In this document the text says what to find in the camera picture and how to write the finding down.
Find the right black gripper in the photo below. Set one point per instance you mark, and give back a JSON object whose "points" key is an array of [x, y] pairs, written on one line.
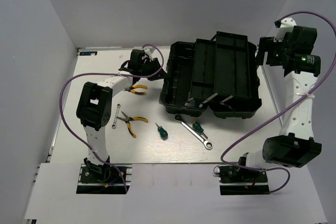
{"points": [[267, 44]]}

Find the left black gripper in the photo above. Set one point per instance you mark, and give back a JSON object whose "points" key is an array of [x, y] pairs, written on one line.
{"points": [[156, 74]]}

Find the black plastic toolbox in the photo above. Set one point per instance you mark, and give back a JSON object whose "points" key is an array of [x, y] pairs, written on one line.
{"points": [[218, 74]]}

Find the green stubby screwdriver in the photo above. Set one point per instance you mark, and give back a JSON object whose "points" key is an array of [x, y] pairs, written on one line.
{"points": [[198, 128], [162, 132]]}

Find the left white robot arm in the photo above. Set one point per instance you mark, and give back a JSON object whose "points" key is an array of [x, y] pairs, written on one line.
{"points": [[94, 107]]}

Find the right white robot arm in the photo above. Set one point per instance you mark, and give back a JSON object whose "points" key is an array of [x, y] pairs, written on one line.
{"points": [[294, 146]]}

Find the yellow pliers near back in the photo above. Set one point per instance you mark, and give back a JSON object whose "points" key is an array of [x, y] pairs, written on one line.
{"points": [[137, 89]]}

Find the yellow long-nose pliers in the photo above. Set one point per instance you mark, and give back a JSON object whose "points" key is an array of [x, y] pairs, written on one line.
{"points": [[127, 120]]}

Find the small silver combination wrench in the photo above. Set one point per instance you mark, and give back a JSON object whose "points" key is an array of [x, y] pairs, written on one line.
{"points": [[114, 124]]}

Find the blue label sticker left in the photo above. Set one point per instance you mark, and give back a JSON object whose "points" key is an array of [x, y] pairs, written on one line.
{"points": [[88, 53]]}

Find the large silver ratchet wrench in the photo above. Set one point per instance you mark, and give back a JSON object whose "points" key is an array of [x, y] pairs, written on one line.
{"points": [[207, 144]]}

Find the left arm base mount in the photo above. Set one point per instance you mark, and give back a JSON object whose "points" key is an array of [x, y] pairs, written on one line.
{"points": [[90, 183]]}

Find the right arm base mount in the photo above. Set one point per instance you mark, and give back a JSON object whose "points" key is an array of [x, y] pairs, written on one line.
{"points": [[234, 181]]}

